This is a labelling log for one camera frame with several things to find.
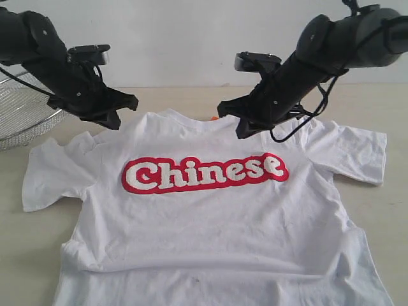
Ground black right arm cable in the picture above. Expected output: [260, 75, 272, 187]
[269, 0, 408, 143]

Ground white t-shirt red print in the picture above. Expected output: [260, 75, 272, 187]
[22, 110, 392, 305]

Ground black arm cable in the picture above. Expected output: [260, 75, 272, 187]
[269, 0, 408, 143]
[0, 63, 55, 98]

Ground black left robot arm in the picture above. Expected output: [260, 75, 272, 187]
[1, 7, 138, 130]

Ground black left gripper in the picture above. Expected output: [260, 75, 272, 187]
[34, 59, 139, 130]

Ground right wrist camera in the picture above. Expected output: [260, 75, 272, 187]
[234, 51, 282, 73]

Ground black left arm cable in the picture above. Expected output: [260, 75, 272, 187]
[0, 63, 55, 98]

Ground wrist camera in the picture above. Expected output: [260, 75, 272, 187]
[234, 51, 282, 73]
[68, 44, 111, 66]

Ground metal mesh basket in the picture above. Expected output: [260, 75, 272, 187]
[1, 78, 69, 151]

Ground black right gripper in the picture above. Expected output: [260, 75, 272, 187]
[217, 57, 322, 140]

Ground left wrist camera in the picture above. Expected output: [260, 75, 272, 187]
[68, 44, 111, 66]

